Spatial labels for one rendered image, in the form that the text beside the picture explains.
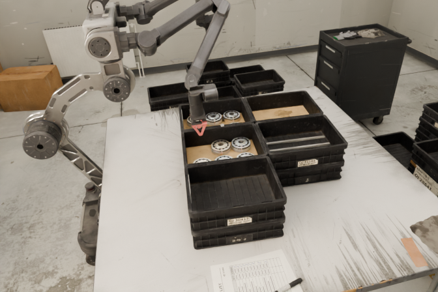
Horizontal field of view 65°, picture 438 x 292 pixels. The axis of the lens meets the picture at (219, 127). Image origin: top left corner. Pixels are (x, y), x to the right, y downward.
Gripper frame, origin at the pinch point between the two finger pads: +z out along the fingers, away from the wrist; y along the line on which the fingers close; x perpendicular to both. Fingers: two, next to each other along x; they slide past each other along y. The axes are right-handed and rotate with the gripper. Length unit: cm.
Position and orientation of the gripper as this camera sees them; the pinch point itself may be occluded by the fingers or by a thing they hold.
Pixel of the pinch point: (199, 130)
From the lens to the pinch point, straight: 159.3
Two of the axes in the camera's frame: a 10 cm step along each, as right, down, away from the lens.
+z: 0.9, 8.3, 5.5
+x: -9.8, 1.6, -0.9
